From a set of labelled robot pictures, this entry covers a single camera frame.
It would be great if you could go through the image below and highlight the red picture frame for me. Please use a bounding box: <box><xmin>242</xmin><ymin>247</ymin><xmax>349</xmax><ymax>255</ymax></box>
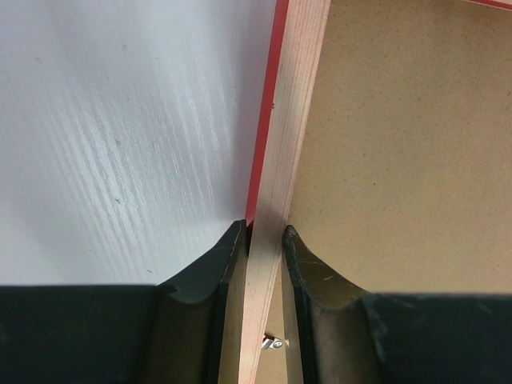
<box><xmin>238</xmin><ymin>1</ymin><xmax>511</xmax><ymax>383</ymax></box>

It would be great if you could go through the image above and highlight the silver frame retaining clip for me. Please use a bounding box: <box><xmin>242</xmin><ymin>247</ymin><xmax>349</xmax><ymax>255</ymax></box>
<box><xmin>262</xmin><ymin>334</ymin><xmax>284</xmax><ymax>350</ymax></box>

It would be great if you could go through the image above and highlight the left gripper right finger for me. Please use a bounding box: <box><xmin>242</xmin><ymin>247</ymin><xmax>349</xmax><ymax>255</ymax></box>
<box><xmin>282</xmin><ymin>225</ymin><xmax>381</xmax><ymax>383</ymax></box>

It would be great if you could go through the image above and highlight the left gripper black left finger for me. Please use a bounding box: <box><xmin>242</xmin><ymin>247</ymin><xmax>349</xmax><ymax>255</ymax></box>
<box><xmin>154</xmin><ymin>220</ymin><xmax>247</xmax><ymax>383</ymax></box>

